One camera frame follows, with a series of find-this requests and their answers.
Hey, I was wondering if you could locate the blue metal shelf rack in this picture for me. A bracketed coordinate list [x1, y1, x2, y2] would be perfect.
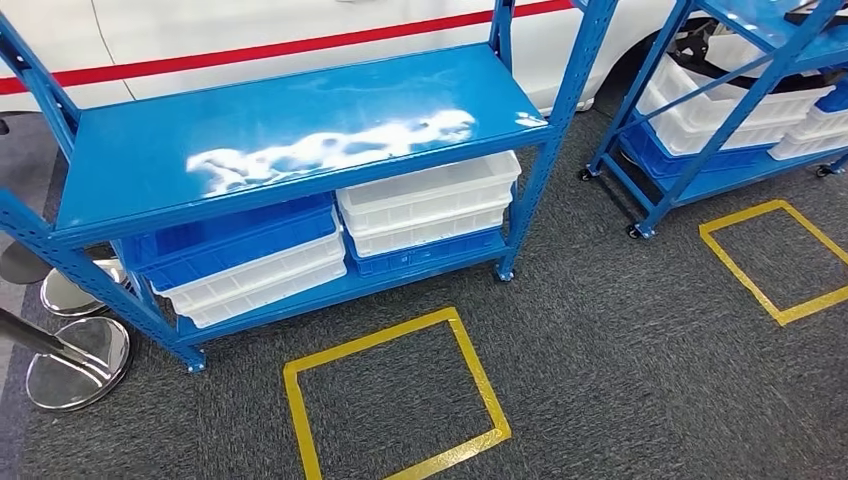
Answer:
[0, 0, 621, 374]

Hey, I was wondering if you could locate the blue wheeled shelf rack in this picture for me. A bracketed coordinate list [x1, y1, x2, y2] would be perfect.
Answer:
[578, 0, 848, 240]

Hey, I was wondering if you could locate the black part in crate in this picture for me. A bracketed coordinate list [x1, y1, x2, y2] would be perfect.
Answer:
[669, 19, 829, 94]

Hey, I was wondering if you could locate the blue plastic crate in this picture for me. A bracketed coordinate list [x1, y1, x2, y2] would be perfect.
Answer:
[121, 193, 339, 293]
[619, 119, 776, 180]
[813, 79, 848, 114]
[344, 228, 508, 278]

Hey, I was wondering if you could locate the yellow floor tape square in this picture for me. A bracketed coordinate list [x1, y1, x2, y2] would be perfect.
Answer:
[698, 199, 848, 328]
[283, 306, 513, 480]

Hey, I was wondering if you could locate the red barrier belt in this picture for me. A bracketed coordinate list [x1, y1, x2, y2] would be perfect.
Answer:
[0, 0, 574, 96]

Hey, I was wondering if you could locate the white car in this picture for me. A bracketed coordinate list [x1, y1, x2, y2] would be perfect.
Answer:
[0, 0, 713, 119]

